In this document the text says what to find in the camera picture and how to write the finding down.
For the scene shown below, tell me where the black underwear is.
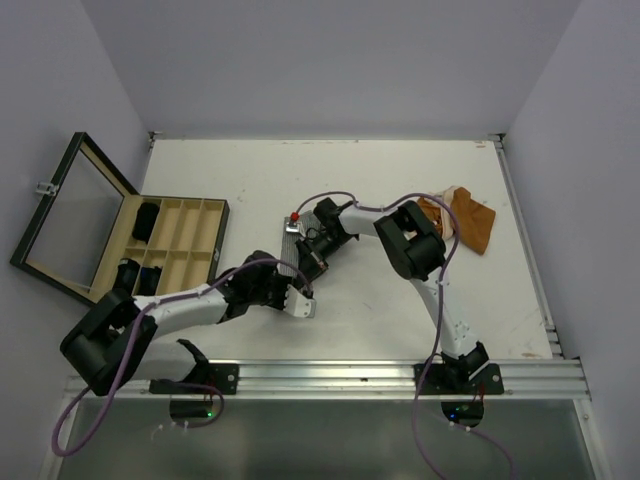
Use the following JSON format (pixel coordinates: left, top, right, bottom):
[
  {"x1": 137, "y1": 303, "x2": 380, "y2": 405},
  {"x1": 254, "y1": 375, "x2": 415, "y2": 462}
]
[
  {"x1": 132, "y1": 202, "x2": 160, "y2": 243},
  {"x1": 137, "y1": 266, "x2": 162, "y2": 296},
  {"x1": 113, "y1": 258, "x2": 141, "y2": 294}
]

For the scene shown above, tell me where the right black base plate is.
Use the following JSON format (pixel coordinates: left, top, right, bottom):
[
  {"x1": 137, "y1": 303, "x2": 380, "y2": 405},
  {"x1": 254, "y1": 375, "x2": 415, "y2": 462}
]
[{"x1": 419, "y1": 353, "x2": 505, "y2": 396}]

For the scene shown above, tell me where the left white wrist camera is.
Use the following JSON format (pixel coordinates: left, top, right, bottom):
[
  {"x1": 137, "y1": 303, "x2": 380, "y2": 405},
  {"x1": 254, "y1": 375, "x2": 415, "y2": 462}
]
[{"x1": 283, "y1": 285, "x2": 316, "y2": 318}]

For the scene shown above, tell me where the white wall latch clip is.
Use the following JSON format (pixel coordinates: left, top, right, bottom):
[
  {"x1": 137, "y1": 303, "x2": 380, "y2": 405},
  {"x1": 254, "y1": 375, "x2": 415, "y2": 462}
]
[{"x1": 35, "y1": 181, "x2": 59, "y2": 197}]

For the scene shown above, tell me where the glass box lid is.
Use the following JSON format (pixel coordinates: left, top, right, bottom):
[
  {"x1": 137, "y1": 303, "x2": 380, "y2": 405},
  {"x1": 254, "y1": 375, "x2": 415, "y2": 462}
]
[{"x1": 10, "y1": 132, "x2": 139, "y2": 306}]

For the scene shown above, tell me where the wooden compartment organizer box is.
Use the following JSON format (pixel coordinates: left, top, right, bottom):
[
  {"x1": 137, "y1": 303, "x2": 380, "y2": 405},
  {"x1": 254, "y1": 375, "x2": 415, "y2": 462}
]
[{"x1": 85, "y1": 195, "x2": 230, "y2": 303}]

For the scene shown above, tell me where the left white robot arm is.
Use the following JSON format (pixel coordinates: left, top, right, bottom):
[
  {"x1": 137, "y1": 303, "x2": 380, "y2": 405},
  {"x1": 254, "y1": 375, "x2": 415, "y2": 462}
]
[{"x1": 60, "y1": 251, "x2": 315, "y2": 396}]

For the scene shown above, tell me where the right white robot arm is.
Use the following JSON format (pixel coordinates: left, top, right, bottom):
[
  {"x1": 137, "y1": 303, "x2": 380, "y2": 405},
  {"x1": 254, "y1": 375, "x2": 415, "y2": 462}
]
[{"x1": 286, "y1": 198, "x2": 489, "y2": 393}]

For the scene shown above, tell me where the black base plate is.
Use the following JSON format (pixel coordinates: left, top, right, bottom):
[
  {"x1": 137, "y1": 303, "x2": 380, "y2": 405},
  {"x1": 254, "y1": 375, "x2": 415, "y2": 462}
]
[
  {"x1": 149, "y1": 362, "x2": 239, "y2": 395},
  {"x1": 419, "y1": 353, "x2": 505, "y2": 396}
]

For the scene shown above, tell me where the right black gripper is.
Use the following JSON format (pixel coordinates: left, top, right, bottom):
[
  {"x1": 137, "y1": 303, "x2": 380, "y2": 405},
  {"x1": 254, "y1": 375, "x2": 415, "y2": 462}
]
[{"x1": 297, "y1": 231, "x2": 354, "y2": 287}]

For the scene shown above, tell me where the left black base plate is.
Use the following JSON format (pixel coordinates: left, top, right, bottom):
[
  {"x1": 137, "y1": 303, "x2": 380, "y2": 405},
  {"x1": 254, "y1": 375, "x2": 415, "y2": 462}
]
[{"x1": 149, "y1": 362, "x2": 239, "y2": 395}]

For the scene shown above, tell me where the rolled black underwear in box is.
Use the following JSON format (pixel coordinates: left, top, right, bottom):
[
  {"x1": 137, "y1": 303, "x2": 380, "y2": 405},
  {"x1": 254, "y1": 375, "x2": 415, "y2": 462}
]
[{"x1": 113, "y1": 258, "x2": 141, "y2": 294}]

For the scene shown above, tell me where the orange underwear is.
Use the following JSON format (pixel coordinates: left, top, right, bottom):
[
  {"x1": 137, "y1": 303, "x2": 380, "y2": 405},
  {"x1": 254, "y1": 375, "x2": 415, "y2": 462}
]
[{"x1": 417, "y1": 186, "x2": 496, "y2": 255}]

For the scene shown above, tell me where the aluminium mounting rail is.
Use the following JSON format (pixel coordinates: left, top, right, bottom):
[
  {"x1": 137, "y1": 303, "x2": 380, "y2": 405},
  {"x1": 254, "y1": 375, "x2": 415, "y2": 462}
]
[{"x1": 64, "y1": 358, "x2": 586, "y2": 401}]

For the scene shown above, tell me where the grey striped underwear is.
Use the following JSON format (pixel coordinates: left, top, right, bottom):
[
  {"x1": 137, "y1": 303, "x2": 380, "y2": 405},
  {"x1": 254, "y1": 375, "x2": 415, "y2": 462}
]
[{"x1": 280, "y1": 210, "x2": 320, "y2": 267}]

